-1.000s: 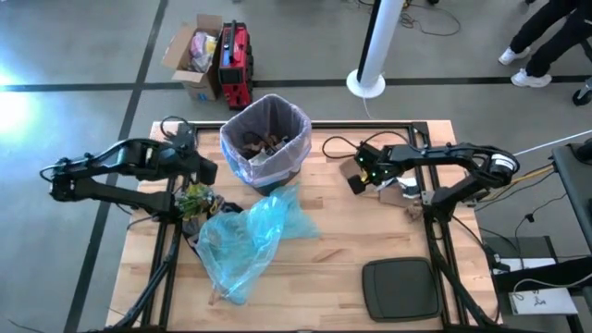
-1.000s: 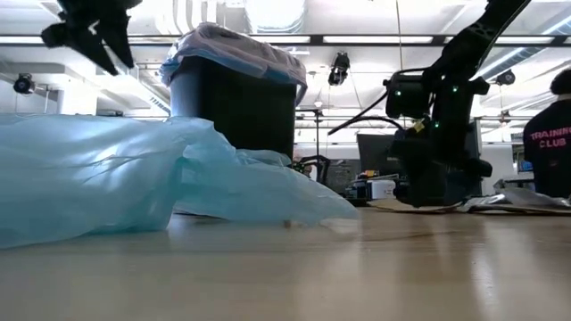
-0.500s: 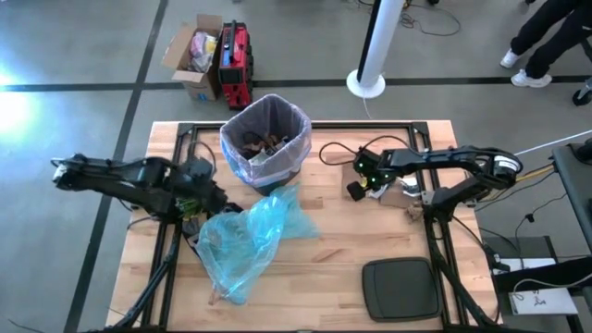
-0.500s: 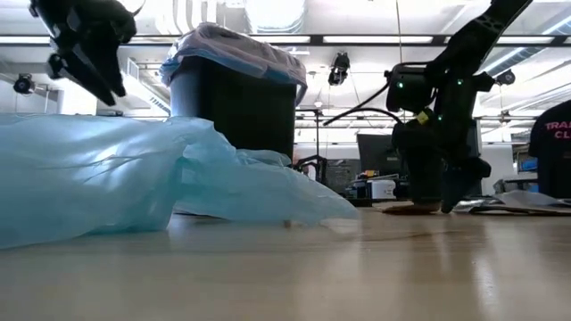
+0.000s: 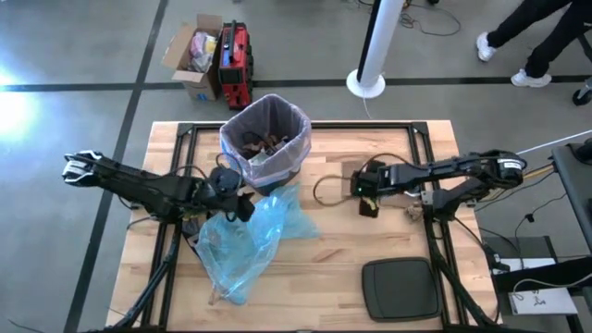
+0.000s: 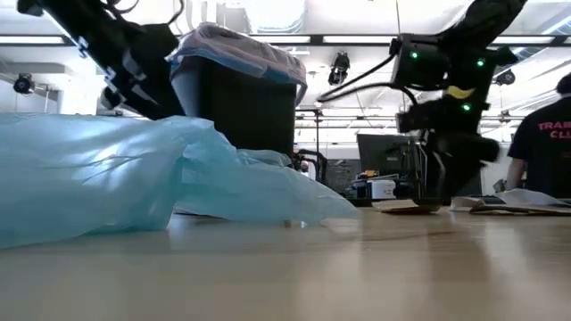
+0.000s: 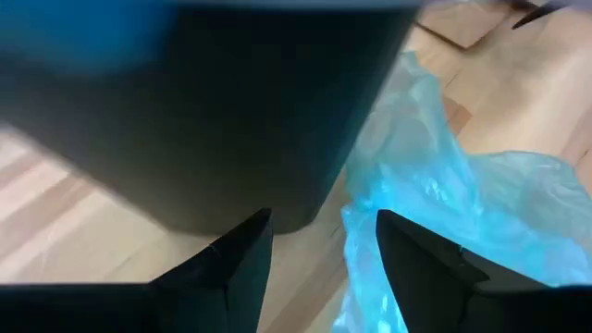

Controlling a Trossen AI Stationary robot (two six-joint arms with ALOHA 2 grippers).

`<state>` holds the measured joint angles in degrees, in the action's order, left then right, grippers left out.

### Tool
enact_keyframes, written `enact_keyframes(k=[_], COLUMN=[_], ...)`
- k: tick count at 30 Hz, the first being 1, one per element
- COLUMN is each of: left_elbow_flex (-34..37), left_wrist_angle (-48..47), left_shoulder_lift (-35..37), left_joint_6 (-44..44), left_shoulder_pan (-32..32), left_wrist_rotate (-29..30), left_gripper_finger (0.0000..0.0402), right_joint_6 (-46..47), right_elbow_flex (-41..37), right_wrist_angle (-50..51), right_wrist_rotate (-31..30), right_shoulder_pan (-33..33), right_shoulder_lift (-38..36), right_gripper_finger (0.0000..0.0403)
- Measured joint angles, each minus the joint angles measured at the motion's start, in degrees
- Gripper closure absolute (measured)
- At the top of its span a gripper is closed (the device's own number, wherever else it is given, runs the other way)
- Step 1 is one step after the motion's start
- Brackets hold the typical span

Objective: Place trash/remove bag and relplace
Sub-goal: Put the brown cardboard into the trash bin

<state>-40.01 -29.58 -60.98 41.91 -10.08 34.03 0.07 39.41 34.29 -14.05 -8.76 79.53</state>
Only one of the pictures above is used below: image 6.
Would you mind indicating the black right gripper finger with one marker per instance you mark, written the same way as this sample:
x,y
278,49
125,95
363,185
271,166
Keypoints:
x,y
468,165
430,178

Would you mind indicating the square brown cardboard piece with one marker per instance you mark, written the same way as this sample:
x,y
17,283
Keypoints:
x,y
401,206

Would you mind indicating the white barcode label card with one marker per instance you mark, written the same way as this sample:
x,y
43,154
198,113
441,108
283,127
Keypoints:
x,y
526,197

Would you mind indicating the pink translucent trash bag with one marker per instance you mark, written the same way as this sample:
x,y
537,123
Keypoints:
x,y
241,49

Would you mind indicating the black trash bin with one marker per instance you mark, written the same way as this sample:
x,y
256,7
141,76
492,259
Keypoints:
x,y
250,116

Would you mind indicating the blue plastic trash bag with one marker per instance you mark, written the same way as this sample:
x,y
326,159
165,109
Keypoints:
x,y
89,178

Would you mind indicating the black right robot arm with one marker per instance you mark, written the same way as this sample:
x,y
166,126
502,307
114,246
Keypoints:
x,y
482,22

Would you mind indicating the black background robot arm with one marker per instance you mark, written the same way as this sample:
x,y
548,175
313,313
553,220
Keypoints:
x,y
319,160

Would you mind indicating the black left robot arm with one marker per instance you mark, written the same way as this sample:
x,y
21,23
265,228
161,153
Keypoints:
x,y
89,27

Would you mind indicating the white box device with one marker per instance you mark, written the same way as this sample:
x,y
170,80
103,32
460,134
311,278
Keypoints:
x,y
383,189

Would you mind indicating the dark computer monitor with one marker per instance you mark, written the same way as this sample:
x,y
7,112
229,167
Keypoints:
x,y
383,153

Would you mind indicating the person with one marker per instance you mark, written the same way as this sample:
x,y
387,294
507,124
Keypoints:
x,y
544,147

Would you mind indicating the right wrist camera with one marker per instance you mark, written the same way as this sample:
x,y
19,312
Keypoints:
x,y
410,122

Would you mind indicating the black ceiling camera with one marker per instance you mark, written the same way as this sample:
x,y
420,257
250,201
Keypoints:
x,y
505,78
23,84
339,69

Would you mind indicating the silver ventilation duct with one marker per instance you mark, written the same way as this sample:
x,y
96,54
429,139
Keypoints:
x,y
274,15

